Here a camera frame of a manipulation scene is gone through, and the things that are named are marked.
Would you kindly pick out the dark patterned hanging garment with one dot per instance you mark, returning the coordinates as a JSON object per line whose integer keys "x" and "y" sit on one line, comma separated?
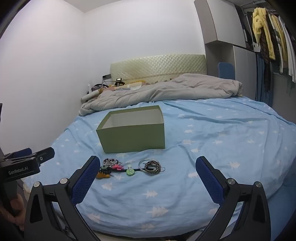
{"x": 266, "y": 69}

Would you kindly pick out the blue chair back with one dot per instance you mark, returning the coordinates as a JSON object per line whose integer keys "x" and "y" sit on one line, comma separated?
{"x": 226, "y": 70}

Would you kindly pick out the grey wardrobe cabinet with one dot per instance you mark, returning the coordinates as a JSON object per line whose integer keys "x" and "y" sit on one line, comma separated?
{"x": 222, "y": 23}

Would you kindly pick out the black white patterned bangle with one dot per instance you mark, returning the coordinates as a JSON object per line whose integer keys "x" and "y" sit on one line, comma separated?
{"x": 158, "y": 167}

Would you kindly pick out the blue hanging garment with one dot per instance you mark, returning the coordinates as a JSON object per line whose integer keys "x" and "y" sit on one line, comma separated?
{"x": 261, "y": 81}

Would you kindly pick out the small black camera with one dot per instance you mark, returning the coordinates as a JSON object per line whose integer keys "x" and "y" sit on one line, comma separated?
{"x": 118, "y": 80}

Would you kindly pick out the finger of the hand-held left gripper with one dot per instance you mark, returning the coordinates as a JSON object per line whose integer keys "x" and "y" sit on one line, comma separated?
{"x": 45, "y": 154}
{"x": 23, "y": 152}

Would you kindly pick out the blue tree print bed sheet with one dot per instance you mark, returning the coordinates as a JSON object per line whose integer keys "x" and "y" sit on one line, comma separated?
{"x": 208, "y": 173}

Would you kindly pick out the orange brown charm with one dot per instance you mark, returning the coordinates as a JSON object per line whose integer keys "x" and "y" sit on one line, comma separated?
{"x": 103, "y": 175}

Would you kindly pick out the grey duvet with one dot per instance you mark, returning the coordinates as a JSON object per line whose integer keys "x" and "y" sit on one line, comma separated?
{"x": 173, "y": 90}

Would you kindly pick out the black hanging garment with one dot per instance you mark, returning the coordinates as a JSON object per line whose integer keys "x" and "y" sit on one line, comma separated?
{"x": 248, "y": 34}

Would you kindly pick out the cream quilted headboard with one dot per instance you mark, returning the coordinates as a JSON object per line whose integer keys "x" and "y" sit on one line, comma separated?
{"x": 161, "y": 66}

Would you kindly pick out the person's left hand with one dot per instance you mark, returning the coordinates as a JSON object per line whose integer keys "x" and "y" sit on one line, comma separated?
{"x": 19, "y": 208}

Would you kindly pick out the green hair clip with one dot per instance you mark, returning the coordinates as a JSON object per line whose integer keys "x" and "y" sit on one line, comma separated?
{"x": 130, "y": 172}

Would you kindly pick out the black wall device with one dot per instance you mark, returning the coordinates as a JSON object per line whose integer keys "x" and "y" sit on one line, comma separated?
{"x": 106, "y": 76}

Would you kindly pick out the pink hair bow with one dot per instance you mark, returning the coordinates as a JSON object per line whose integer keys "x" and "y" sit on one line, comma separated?
{"x": 116, "y": 167}

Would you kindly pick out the dark green charm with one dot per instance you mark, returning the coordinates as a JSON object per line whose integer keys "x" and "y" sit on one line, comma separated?
{"x": 106, "y": 169}

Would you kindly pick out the green cardboard box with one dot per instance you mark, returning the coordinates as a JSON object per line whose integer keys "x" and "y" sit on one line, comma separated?
{"x": 131, "y": 139}

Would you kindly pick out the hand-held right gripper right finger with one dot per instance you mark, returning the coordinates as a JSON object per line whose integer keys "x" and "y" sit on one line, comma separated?
{"x": 210, "y": 183}

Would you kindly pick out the white striped hanging garments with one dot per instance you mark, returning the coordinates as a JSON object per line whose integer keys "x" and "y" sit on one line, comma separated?
{"x": 283, "y": 46}

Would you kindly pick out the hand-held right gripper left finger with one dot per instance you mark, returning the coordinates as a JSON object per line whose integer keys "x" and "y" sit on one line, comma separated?
{"x": 84, "y": 183}

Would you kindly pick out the yellow fleece jacket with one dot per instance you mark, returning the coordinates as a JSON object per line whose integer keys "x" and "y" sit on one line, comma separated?
{"x": 259, "y": 25}

